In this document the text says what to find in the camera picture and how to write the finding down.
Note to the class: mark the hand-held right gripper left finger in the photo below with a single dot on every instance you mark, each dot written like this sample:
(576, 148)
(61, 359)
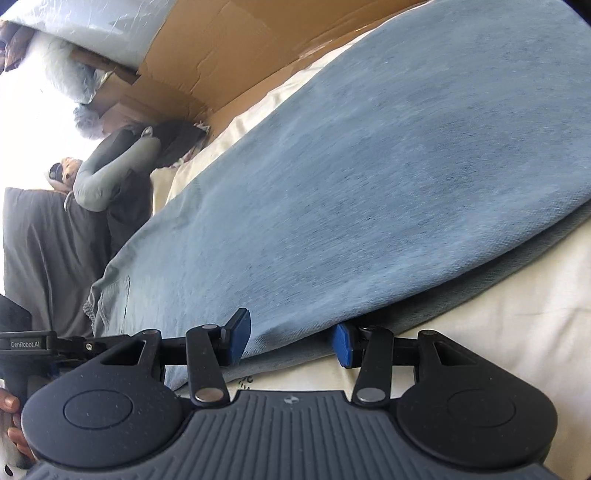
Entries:
(238, 339)

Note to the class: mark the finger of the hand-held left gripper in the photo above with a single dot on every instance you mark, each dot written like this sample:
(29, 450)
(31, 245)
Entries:
(87, 346)

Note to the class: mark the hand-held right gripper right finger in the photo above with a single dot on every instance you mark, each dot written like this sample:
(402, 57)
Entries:
(344, 346)

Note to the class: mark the blue denim pants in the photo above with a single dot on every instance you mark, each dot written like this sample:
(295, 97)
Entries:
(369, 184)

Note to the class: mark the black clothes pile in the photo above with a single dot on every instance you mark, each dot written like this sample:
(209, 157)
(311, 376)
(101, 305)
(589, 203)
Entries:
(134, 207)

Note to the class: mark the person's left hand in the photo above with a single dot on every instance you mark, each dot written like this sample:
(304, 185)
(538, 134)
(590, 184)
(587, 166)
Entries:
(10, 400)

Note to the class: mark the dark grey pillow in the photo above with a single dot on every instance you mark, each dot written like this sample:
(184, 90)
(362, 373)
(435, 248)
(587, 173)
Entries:
(46, 258)

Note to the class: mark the bear print bed sheet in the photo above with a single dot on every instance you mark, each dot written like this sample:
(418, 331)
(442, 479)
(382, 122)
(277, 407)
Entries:
(508, 346)

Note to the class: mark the brown plush dog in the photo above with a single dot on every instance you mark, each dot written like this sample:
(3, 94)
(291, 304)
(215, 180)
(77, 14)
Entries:
(67, 173)

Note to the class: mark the grey neck pillow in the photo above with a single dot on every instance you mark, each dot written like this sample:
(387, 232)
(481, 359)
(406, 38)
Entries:
(111, 170)

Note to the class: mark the cardboard sheet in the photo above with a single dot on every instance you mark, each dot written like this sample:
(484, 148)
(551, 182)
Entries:
(231, 46)

